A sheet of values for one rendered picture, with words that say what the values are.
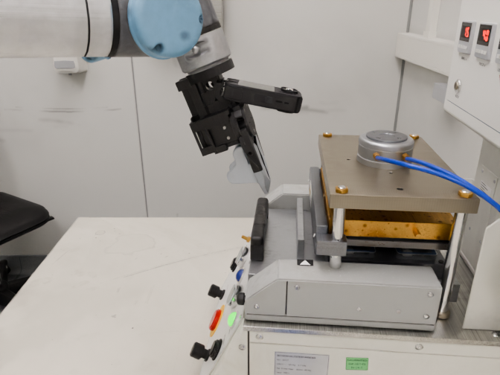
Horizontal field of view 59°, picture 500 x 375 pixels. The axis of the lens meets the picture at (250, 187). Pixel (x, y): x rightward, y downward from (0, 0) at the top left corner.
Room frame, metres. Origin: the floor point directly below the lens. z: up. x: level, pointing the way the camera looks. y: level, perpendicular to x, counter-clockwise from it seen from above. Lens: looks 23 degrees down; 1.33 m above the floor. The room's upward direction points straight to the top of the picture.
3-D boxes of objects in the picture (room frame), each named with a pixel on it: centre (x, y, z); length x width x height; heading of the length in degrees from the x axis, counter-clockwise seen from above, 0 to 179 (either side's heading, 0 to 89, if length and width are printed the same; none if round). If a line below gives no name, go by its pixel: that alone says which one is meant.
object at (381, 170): (0.60, -0.23, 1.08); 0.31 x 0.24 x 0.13; 175
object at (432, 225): (0.62, -0.20, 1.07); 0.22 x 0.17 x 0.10; 175
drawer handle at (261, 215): (0.64, -0.02, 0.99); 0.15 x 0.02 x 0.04; 175
